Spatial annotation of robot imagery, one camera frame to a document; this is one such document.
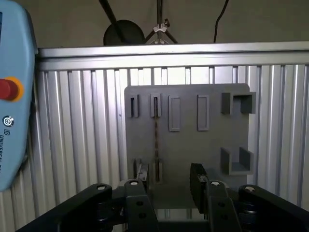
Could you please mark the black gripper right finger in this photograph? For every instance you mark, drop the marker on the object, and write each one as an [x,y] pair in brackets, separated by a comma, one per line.
[219,207]

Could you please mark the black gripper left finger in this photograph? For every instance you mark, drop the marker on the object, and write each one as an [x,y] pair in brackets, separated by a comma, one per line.
[137,205]

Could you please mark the grey plastic parts rack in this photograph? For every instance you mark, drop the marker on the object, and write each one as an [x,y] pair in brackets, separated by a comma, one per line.
[193,145]

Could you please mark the pale blue teach pendant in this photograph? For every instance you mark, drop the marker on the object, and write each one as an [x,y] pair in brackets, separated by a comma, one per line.
[17,145]

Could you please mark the black round disc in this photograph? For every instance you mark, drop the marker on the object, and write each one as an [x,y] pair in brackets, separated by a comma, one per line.
[131,33]

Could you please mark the black tripod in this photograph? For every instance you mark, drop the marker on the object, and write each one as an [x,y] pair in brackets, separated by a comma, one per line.
[159,29]

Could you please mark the black slanted rod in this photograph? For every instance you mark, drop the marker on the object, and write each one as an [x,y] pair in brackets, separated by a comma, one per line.
[112,15]

